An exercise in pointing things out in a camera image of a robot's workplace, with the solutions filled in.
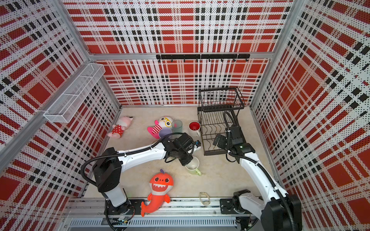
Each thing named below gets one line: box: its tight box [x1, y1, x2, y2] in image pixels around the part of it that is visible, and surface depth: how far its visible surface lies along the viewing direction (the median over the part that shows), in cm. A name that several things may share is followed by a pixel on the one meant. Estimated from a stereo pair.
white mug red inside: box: [188, 120, 201, 138], surface depth 100 cm
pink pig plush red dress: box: [106, 115, 134, 140], surface depth 103 cm
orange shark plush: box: [140, 168, 174, 218], surface depth 75 cm
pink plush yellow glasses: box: [146, 115, 174, 140], surface depth 103 cm
